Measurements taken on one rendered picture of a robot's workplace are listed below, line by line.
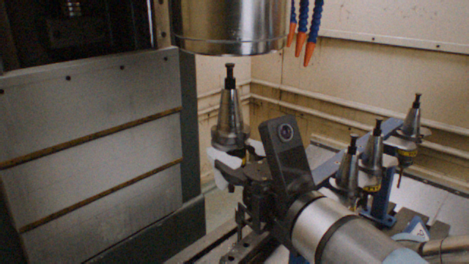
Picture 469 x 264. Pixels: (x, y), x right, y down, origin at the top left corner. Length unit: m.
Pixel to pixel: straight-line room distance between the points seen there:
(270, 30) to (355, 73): 1.12
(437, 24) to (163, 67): 0.91
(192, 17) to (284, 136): 0.18
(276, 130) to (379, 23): 1.09
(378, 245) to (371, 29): 1.19
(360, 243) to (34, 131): 0.69
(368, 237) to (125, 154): 0.73
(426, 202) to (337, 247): 1.15
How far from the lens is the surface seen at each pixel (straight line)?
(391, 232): 1.20
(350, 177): 0.72
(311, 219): 0.42
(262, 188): 0.47
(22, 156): 0.88
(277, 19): 0.47
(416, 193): 1.56
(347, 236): 0.40
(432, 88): 1.47
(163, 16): 0.99
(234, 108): 0.54
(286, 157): 0.45
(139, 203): 1.10
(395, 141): 0.98
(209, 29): 0.45
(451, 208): 1.54
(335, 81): 1.62
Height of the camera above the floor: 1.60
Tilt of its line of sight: 24 degrees down
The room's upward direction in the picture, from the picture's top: straight up
